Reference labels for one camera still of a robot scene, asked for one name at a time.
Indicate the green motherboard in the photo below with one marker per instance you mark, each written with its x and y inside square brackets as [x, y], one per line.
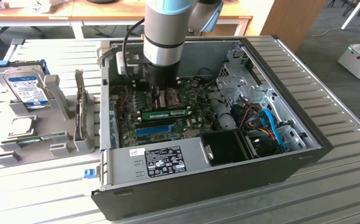
[195, 116]

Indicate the silver power supply unit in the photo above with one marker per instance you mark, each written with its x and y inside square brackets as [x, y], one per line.
[162, 161]

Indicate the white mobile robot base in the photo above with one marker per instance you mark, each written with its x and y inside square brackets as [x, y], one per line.
[359, 59]

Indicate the wooden cabinet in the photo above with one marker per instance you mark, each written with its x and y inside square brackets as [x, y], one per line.
[292, 21]

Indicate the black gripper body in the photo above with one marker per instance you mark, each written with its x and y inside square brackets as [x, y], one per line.
[163, 75]

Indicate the green RAM stick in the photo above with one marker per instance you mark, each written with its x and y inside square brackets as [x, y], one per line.
[164, 113]
[41, 139]

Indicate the CPU socket with metal frame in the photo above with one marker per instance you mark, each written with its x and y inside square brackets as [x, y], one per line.
[174, 98]

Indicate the blue expansion slot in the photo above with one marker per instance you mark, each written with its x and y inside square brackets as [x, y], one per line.
[154, 130]

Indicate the black open PC case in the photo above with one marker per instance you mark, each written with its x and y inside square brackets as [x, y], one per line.
[218, 186]

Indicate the silver metal drive cage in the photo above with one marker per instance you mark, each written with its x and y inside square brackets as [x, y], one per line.
[255, 91]

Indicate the silver CPU chip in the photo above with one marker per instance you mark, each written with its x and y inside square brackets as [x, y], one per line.
[22, 127]

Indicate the wooden desk with white frame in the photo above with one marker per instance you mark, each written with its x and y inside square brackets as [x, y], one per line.
[90, 14]

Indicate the black expansion slot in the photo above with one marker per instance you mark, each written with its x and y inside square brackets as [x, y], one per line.
[156, 123]

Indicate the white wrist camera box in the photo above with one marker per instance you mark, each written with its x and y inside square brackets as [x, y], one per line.
[124, 63]

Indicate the grey parts rack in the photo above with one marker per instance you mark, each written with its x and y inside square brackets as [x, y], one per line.
[59, 116]

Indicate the hard disk in blue caddy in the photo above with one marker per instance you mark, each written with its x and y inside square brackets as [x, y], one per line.
[25, 86]

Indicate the graphics card with metal bracket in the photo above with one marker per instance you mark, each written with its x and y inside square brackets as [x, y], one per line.
[80, 105]

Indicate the small blue plastic clip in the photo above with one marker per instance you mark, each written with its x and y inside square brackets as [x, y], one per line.
[88, 174]

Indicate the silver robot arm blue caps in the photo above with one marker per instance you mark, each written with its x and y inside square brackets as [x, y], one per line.
[163, 30]

